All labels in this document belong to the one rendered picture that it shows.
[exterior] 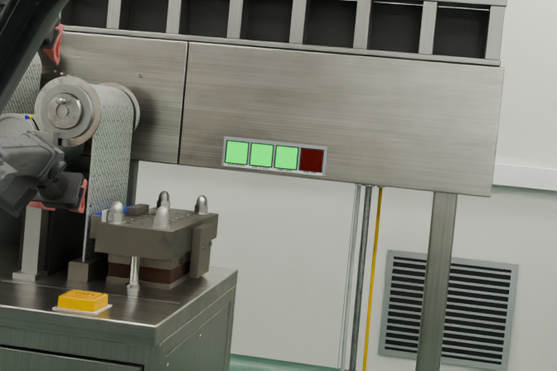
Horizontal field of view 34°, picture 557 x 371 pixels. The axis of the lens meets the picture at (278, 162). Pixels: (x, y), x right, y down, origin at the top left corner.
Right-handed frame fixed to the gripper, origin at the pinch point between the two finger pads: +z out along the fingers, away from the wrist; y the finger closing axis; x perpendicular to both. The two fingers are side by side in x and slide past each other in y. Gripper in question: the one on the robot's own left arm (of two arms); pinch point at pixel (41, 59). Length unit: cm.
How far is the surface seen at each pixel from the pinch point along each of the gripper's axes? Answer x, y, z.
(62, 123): -2.2, 0.1, 17.0
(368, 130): 22, 61, 41
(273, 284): 108, 5, 273
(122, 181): 2.0, 6.3, 42.0
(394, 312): 102, 65, 276
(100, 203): -9.2, 6.1, 34.8
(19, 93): 12.3, -17.3, 25.7
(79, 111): 0.0, 3.5, 15.2
